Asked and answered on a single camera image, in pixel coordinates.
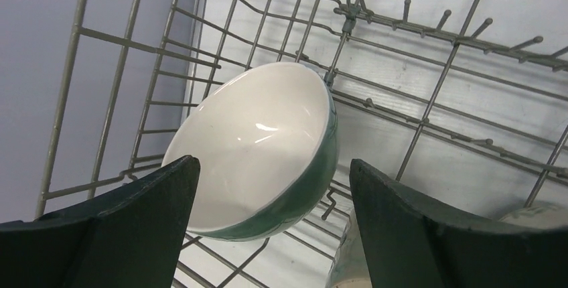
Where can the grey wire dish rack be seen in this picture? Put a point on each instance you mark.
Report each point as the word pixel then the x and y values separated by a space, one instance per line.
pixel 465 100

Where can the white bowl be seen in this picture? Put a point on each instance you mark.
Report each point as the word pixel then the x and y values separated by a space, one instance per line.
pixel 267 142

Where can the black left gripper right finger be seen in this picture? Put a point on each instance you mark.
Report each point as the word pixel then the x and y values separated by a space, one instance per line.
pixel 413 240

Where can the cream mug with floral print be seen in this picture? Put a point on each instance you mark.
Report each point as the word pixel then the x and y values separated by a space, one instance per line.
pixel 541 216

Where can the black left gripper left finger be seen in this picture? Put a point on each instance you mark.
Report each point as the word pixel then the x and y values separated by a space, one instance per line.
pixel 128 237

